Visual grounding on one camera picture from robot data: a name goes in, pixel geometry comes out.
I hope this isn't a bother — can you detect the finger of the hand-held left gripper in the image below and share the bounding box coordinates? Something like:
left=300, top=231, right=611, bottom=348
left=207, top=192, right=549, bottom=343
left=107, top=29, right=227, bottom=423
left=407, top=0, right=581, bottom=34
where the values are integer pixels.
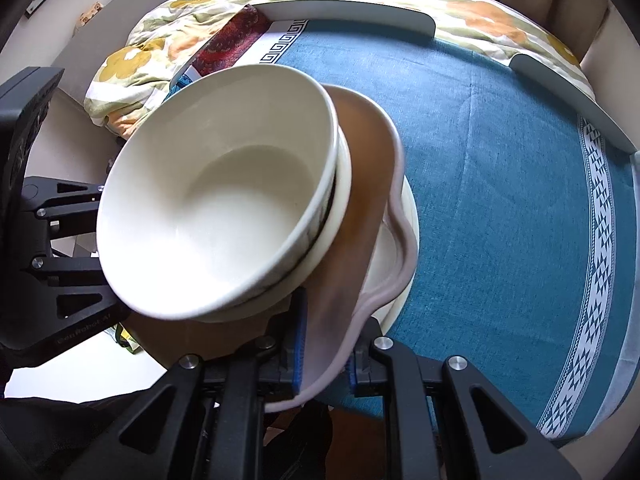
left=30, top=255, right=130, bottom=333
left=22, top=176, right=107, bottom=236

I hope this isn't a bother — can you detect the small cream bowl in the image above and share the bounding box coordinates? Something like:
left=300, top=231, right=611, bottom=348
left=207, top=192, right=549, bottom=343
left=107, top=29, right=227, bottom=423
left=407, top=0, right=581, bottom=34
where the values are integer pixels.
left=220, top=125, right=355, bottom=323

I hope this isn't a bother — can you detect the taupe plastic basin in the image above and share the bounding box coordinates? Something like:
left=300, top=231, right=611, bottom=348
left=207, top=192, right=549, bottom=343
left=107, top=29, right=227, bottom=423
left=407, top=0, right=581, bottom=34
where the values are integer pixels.
left=132, top=84, right=418, bottom=413

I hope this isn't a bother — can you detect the small brown wall fixture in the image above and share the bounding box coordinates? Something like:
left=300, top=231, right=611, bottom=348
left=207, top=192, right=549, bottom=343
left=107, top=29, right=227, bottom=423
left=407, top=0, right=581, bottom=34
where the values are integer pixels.
left=75, top=2, right=103, bottom=26

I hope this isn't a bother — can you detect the dark cloth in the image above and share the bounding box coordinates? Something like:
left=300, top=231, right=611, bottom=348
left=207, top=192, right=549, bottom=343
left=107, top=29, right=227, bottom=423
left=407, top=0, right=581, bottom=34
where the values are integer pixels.
left=0, top=392, right=171, bottom=480

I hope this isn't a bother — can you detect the cream floral bowl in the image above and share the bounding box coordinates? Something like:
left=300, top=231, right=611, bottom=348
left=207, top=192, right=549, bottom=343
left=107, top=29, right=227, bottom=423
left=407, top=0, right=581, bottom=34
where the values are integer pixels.
left=96, top=63, right=338, bottom=321

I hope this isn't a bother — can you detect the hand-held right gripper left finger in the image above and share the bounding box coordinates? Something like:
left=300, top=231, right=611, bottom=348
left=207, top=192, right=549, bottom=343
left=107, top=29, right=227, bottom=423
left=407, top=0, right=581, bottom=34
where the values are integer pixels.
left=60, top=287, right=308, bottom=480

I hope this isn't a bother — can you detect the blue patterned tablecloth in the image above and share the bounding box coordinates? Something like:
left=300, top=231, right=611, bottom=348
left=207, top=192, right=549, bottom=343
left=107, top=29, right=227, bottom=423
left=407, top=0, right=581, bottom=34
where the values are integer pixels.
left=170, top=5, right=640, bottom=443

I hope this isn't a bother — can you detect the grey table edge guard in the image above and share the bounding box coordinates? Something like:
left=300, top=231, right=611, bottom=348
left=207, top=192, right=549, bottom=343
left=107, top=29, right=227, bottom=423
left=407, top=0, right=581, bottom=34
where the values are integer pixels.
left=255, top=0, right=434, bottom=41
left=509, top=54, right=638, bottom=153

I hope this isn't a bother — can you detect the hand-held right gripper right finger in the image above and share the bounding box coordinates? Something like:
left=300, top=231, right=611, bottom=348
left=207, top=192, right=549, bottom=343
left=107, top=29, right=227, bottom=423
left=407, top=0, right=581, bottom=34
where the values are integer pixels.
left=347, top=317, right=583, bottom=480

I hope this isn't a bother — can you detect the large white plate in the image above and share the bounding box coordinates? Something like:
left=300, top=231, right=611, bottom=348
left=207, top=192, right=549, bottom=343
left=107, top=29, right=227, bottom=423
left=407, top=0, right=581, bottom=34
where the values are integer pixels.
left=367, top=175, right=420, bottom=333

